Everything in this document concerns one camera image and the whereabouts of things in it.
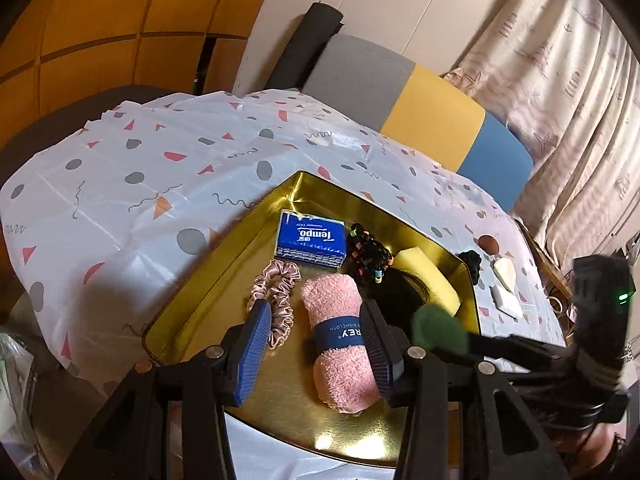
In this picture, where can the cream patterned curtain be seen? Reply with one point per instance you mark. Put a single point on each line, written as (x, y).
(575, 85)

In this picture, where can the black rolled mat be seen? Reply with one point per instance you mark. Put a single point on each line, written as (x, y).
(305, 45)

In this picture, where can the gold tin box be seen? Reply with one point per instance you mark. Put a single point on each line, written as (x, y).
(295, 425)

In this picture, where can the black hair wig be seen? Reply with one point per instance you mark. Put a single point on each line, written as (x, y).
(405, 295)

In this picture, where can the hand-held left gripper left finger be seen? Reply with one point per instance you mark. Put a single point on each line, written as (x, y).
(255, 355)

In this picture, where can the clear plastic bag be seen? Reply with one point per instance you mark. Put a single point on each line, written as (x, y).
(12, 385)

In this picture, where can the yellow sponge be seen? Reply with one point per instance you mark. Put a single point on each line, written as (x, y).
(430, 265)

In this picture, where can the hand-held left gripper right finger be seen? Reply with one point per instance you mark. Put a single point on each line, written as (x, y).
(376, 355)

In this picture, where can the patterned plastic tablecloth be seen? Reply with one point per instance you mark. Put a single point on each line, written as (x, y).
(150, 150)

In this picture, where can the pink towel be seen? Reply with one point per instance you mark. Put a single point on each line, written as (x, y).
(330, 300)

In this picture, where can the wooden wardrobe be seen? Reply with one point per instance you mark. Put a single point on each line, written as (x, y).
(100, 15)

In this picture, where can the brown round pad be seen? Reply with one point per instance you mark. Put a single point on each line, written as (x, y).
(489, 244)

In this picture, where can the cream folded cloth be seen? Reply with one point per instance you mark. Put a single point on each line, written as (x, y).
(505, 272)

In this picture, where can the grey yellow blue cushion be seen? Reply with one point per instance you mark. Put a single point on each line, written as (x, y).
(430, 105)

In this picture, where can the pink satin scrunchie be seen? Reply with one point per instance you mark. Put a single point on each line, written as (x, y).
(280, 285)

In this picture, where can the white rectangular sponge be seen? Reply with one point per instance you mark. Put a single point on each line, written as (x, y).
(507, 302)

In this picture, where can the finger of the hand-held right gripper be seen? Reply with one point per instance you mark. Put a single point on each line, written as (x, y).
(510, 347)

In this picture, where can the blue tissue pack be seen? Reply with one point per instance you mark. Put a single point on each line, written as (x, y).
(310, 237)

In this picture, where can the black scrunchie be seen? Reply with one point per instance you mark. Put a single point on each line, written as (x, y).
(470, 262)

